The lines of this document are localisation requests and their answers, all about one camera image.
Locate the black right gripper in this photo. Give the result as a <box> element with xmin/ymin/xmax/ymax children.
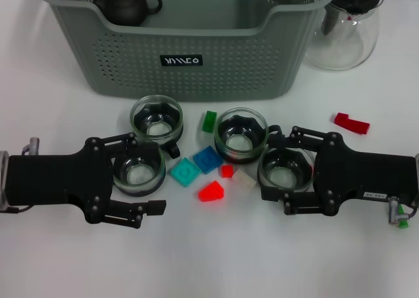
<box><xmin>259</xmin><ymin>124</ymin><xmax>418</xmax><ymax>216</ymax></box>

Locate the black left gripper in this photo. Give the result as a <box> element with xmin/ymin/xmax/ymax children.
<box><xmin>6</xmin><ymin>132</ymin><xmax>168</xmax><ymax>229</ymax></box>

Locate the glass teacup black holder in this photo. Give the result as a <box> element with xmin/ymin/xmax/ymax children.
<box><xmin>257</xmin><ymin>146</ymin><xmax>316</xmax><ymax>201</ymax></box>
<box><xmin>214</xmin><ymin>107</ymin><xmax>282</xmax><ymax>165</ymax></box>
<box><xmin>130</xmin><ymin>94</ymin><xmax>185</xmax><ymax>160</ymax></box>
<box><xmin>113</xmin><ymin>142</ymin><xmax>166</xmax><ymax>198</ymax></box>

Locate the teal square toy brick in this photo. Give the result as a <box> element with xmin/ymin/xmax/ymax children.
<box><xmin>170</xmin><ymin>157</ymin><xmax>202</xmax><ymax>188</ymax></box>

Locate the white rectangular studded brick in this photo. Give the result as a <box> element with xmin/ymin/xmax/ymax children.
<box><xmin>231</xmin><ymin>168</ymin><xmax>258</xmax><ymax>193</ymax></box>

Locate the blue square toy brick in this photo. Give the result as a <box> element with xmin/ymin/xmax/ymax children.
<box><xmin>192</xmin><ymin>146</ymin><xmax>224</xmax><ymax>175</ymax></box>

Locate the red sloped toy brick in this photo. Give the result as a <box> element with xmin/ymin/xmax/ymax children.
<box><xmin>198</xmin><ymin>179</ymin><xmax>226</xmax><ymax>203</ymax></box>

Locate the grey-green perforated storage bin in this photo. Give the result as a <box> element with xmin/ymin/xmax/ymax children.
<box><xmin>35</xmin><ymin>0</ymin><xmax>338</xmax><ymax>102</ymax></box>

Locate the dark red long brick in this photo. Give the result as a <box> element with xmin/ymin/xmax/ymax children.
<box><xmin>333</xmin><ymin>112</ymin><xmax>371</xmax><ymax>135</ymax></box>

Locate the green rectangular toy brick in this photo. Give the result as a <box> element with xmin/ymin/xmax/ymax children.
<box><xmin>202</xmin><ymin>110</ymin><xmax>218</xmax><ymax>134</ymax></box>

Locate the round glass pitcher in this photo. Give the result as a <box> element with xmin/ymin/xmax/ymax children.
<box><xmin>302</xmin><ymin>0</ymin><xmax>386</xmax><ymax>71</ymax></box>

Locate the dark clay teapot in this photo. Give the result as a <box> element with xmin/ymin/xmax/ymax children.
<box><xmin>92</xmin><ymin>0</ymin><xmax>164</xmax><ymax>26</ymax></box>

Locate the silver right gripper cable plug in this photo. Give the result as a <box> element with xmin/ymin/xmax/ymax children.
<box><xmin>388</xmin><ymin>196</ymin><xmax>410</xmax><ymax>226</ymax></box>

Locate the silver gripper cable plug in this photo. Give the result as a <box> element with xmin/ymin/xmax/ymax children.
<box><xmin>388</xmin><ymin>196</ymin><xmax>410</xmax><ymax>226</ymax></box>
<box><xmin>22</xmin><ymin>136</ymin><xmax>41</xmax><ymax>155</ymax></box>

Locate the silver left gripper cable plug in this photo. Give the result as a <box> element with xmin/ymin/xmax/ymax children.
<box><xmin>22</xmin><ymin>136</ymin><xmax>41</xmax><ymax>155</ymax></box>

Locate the thin left gripper cable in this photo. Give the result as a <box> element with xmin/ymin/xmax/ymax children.
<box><xmin>0</xmin><ymin>205</ymin><xmax>34</xmax><ymax>214</ymax></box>

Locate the thin gripper cable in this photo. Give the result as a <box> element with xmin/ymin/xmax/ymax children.
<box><xmin>0</xmin><ymin>205</ymin><xmax>34</xmax><ymax>214</ymax></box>
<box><xmin>404</xmin><ymin>202</ymin><xmax>419</xmax><ymax>219</ymax></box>

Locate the thin right gripper cable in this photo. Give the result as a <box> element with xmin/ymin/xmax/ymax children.
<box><xmin>404</xmin><ymin>202</ymin><xmax>419</xmax><ymax>219</ymax></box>

